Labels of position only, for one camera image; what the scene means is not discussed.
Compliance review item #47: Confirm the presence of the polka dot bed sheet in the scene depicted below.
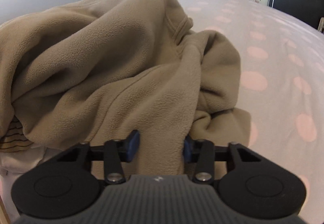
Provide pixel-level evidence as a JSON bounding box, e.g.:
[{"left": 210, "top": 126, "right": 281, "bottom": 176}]
[{"left": 0, "top": 0, "right": 324, "bottom": 224}]

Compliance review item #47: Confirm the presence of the beige fleece hooded jacket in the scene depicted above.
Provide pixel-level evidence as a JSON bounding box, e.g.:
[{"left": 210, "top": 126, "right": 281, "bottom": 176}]
[{"left": 1, "top": 0, "right": 250, "bottom": 175}]

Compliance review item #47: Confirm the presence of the striped yellow garment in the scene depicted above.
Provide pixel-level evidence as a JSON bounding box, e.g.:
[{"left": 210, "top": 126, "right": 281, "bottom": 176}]
[{"left": 0, "top": 117, "right": 33, "bottom": 153}]

